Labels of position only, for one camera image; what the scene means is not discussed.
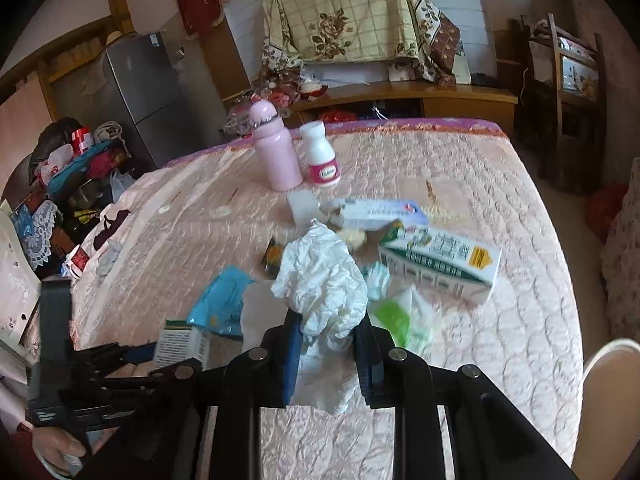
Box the white tissue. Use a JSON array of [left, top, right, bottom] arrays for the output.
[[271, 220, 368, 415]]

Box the pink thermos bottle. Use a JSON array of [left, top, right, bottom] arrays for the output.
[[248, 100, 304, 192]]

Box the white trash bucket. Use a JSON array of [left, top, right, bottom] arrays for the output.
[[572, 338, 639, 479]]

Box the wooden tv cabinet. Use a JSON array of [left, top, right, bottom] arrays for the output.
[[224, 79, 520, 137]]

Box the white pill bottle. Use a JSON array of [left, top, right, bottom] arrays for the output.
[[299, 120, 341, 186]]

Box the white foam block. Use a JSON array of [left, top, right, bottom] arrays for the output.
[[286, 190, 323, 233]]

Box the beige paper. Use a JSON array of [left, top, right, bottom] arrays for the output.
[[335, 229, 367, 252]]

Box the blue plastic wrapper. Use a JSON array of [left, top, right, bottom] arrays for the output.
[[186, 266, 254, 339]]

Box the green white small carton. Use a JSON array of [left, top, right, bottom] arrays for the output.
[[153, 320, 209, 370]]

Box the green plastic wrapper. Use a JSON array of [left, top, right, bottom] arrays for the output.
[[369, 285, 439, 356]]

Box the floral cloth covered television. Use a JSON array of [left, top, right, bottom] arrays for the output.
[[262, 0, 461, 86]]

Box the wooden shelf rack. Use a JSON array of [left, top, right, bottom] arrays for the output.
[[518, 13, 608, 195]]

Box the cluttered pile of items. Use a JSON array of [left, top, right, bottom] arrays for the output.
[[2, 117, 136, 278]]

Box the white blue medicine box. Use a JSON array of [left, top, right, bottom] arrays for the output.
[[326, 198, 428, 231]]

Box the green white milk carton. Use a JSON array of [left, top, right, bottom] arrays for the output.
[[378, 221, 501, 304]]

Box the small candy wrapper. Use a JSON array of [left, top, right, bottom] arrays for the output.
[[262, 238, 285, 280]]

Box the grey refrigerator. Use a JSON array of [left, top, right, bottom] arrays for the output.
[[94, 32, 205, 172]]

